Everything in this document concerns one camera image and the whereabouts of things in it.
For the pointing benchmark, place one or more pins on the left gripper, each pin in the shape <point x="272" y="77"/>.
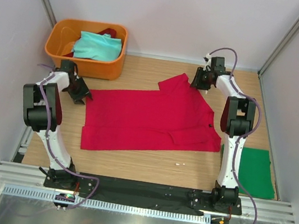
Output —
<point x="84" y="92"/>

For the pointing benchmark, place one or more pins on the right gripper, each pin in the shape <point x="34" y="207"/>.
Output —
<point x="197" y="82"/>

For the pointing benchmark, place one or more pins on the red t-shirt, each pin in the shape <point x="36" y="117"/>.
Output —
<point x="173" y="117"/>

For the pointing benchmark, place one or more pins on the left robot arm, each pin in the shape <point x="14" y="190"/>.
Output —
<point x="42" y="112"/>

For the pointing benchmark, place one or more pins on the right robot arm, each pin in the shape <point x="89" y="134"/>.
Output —
<point x="237" y="122"/>

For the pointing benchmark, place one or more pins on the orange garment in bin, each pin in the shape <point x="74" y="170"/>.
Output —
<point x="68" y="49"/>

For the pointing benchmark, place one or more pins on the teal t-shirt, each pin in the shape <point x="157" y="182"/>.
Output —
<point x="97" y="47"/>

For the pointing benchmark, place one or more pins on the orange plastic bin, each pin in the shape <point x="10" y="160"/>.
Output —
<point x="69" y="30"/>

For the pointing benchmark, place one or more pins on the dark red garment in bin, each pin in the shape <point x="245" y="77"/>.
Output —
<point x="111" y="33"/>

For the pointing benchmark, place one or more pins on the folded green t-shirt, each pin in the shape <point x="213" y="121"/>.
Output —
<point x="255" y="173"/>

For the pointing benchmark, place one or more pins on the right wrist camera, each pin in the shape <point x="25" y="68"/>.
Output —
<point x="214" y="64"/>

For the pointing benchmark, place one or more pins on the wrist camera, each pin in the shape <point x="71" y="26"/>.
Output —
<point x="69" y="67"/>
<point x="214" y="64"/>

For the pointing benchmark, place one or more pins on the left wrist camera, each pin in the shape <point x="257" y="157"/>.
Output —
<point x="69" y="67"/>

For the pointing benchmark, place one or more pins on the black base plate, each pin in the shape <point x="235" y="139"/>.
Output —
<point x="140" y="194"/>

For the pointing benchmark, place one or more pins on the slotted cable duct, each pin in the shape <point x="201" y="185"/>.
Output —
<point x="61" y="198"/>

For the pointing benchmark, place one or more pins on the aluminium frame rail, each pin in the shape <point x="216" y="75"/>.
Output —
<point x="267" y="210"/>

